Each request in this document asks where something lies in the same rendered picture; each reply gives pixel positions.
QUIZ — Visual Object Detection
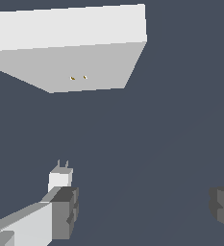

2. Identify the white wall socket block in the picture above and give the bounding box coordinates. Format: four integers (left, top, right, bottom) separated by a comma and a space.
0, 3, 148, 95

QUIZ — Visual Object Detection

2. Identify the white charger plug with prongs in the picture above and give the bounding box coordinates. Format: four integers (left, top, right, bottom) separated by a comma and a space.
47, 159, 75, 194

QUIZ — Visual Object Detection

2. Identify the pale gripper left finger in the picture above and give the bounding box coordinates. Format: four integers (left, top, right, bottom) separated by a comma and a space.
0, 186, 80, 246

